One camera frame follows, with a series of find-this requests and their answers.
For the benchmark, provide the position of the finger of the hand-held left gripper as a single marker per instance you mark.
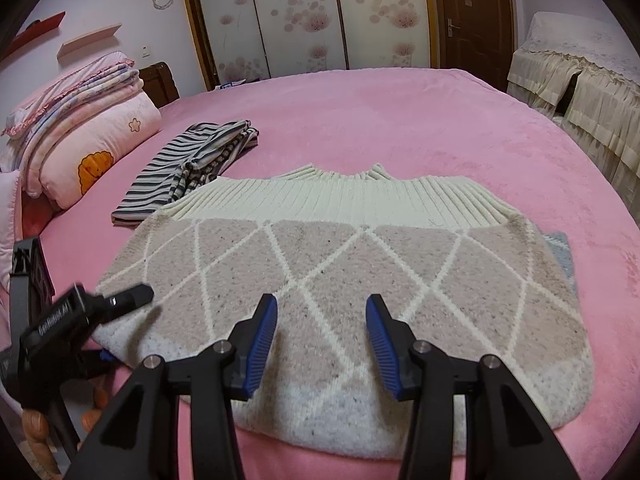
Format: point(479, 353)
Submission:
point(130, 299)
point(102, 364)

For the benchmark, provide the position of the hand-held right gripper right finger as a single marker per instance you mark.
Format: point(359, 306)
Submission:
point(382, 345)

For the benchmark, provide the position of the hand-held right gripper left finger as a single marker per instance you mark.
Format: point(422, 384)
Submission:
point(261, 342)

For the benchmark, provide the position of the diamond pattern knit sweater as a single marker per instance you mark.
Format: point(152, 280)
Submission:
point(350, 285)

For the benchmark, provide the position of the person's left hand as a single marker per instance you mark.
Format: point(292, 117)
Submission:
point(37, 427)

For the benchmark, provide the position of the plain pink pillow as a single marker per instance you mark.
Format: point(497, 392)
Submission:
point(11, 210)

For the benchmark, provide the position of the striped garment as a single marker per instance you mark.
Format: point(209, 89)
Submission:
point(180, 170)

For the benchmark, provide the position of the pink cartoon print pillow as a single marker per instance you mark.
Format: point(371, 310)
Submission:
point(100, 150)

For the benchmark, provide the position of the dark wooden headboard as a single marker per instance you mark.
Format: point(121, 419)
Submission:
point(160, 85)

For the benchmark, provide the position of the folded pink quilt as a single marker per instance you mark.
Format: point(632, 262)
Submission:
point(75, 90)

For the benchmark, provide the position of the pink fleece blanket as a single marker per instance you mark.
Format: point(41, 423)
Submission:
point(400, 120)

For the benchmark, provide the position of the floral sliding door wardrobe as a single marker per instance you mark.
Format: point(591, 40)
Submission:
point(310, 15)

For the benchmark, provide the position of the cream cloth covered furniture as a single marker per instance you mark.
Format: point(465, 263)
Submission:
point(590, 85)

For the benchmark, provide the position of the dark wooden door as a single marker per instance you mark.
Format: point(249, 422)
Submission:
point(475, 15)

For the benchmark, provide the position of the white wall shelf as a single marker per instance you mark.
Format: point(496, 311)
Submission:
point(90, 40)

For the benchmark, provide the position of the red wall shelf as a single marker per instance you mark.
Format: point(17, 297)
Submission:
point(40, 30)

